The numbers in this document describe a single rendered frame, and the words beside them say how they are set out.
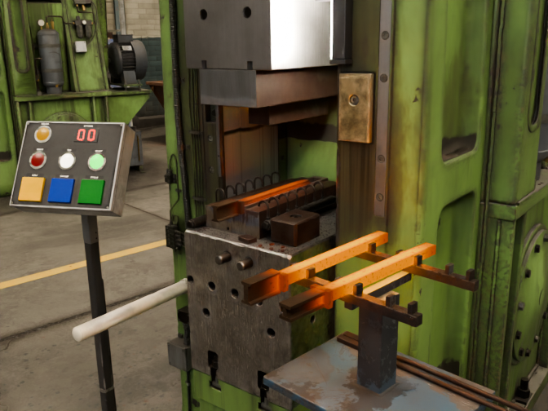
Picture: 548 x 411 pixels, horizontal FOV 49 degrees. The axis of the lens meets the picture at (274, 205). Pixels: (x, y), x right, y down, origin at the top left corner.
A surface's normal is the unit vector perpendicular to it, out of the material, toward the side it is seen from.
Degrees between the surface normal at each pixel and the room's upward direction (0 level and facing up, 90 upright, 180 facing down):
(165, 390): 0
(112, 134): 60
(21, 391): 0
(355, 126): 90
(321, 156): 90
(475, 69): 90
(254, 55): 90
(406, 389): 0
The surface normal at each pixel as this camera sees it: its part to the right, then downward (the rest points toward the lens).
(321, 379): -0.01, -0.96
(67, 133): -0.19, -0.26
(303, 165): -0.61, 0.22
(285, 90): 0.79, 0.15
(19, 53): 0.57, 0.22
